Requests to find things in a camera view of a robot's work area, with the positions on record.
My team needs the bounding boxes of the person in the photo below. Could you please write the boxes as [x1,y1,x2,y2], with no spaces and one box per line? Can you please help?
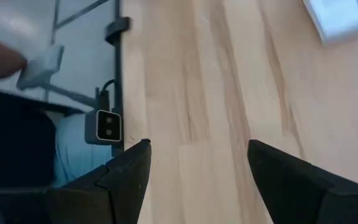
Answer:
[0,65,115,189]

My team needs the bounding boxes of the grey table-level camera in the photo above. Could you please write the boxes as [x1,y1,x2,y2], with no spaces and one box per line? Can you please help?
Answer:
[84,108,123,146]

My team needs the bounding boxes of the white box with green side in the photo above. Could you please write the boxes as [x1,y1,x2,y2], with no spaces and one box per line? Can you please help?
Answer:
[302,0,358,45]

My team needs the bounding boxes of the black table edge frame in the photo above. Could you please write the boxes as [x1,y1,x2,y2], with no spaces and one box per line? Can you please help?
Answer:
[104,0,132,156]

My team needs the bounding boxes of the white rectangular block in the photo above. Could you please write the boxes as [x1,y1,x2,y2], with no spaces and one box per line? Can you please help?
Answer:
[16,44,65,91]

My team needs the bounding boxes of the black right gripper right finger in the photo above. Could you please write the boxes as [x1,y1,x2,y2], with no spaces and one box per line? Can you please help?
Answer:
[247,139,358,224]

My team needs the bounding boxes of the black camera cable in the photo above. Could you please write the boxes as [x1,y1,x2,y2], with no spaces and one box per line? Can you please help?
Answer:
[95,78,117,111]

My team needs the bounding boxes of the grey metal frame bars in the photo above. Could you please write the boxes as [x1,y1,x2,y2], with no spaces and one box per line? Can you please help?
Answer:
[44,0,111,108]

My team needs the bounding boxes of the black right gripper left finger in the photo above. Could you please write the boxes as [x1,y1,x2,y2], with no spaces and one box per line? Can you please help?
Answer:
[0,138,152,224]

